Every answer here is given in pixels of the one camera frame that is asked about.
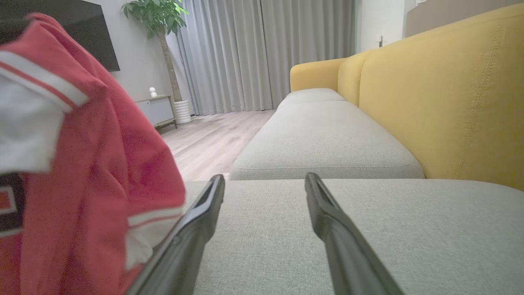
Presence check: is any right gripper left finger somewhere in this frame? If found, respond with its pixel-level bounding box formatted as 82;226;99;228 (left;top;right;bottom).
125;174;226;295

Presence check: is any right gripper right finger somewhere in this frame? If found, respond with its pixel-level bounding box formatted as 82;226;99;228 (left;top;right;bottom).
305;172;406;295

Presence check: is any red basketball jersey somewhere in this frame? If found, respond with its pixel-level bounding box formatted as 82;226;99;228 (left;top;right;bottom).
0;12;187;295

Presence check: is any white ribbed plant pot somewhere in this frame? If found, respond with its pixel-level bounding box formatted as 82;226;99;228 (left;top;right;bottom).
174;100;192;125

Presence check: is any grey low television cabinet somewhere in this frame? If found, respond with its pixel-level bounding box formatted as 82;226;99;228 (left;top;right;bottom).
135;95;178;131

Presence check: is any small grey sofa seat cushion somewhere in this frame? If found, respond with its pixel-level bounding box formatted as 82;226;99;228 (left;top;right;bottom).
277;88;346;110

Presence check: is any yellow sofa backrest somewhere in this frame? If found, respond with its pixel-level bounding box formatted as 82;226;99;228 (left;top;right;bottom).
290;3;524;192

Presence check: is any grey pleated curtain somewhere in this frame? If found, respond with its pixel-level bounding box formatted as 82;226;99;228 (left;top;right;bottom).
260;0;357;109
176;0;274;116

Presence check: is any green leafy indoor tree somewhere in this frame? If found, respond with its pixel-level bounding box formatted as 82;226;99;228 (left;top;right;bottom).
121;0;190;103

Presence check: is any black flat television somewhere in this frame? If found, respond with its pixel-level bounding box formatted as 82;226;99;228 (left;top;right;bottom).
0;0;120;72

